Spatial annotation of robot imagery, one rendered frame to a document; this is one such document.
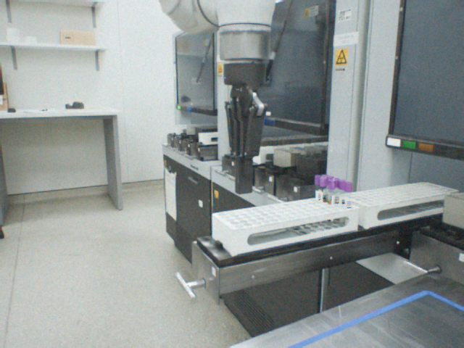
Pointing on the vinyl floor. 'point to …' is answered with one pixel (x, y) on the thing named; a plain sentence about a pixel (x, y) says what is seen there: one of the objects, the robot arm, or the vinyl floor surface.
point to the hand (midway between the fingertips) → (243, 175)
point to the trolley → (381, 320)
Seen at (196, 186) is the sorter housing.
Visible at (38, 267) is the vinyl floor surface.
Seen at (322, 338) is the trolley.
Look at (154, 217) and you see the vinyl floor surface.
